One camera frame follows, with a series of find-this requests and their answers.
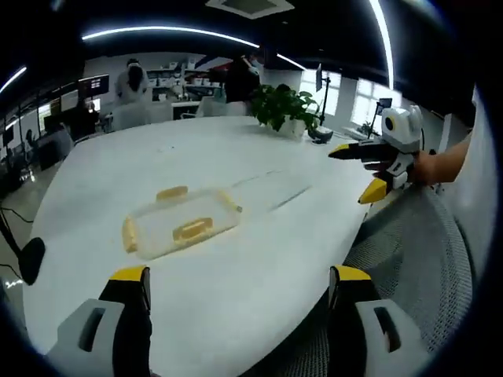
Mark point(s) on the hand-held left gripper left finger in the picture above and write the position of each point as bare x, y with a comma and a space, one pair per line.
118, 326

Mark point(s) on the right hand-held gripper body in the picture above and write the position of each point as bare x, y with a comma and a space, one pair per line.
406, 131

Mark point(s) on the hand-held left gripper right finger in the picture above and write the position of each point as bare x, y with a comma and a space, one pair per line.
353, 326

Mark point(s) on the clear plastic container yellow buckles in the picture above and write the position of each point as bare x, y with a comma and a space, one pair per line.
184, 220

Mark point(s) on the person's right hand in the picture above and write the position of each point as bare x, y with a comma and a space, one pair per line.
426, 169

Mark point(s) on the black stand base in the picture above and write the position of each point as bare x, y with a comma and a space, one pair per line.
321, 136

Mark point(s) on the grey mesh office chair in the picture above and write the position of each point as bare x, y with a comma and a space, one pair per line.
416, 251

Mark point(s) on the white plant pot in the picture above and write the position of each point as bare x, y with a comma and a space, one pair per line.
292, 129

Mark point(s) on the black monitor on pole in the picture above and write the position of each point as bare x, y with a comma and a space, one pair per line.
319, 76

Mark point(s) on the long ceiling light strip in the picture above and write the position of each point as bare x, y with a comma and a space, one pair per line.
13, 80
387, 39
165, 30

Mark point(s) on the green potted plant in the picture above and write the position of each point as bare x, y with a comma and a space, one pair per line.
275, 104

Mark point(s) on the black oval object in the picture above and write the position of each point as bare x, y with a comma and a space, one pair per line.
32, 261

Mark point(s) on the ceiling air vent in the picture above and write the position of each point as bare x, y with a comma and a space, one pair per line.
241, 7

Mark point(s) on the black monitor screen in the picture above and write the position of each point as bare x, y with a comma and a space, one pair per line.
93, 83

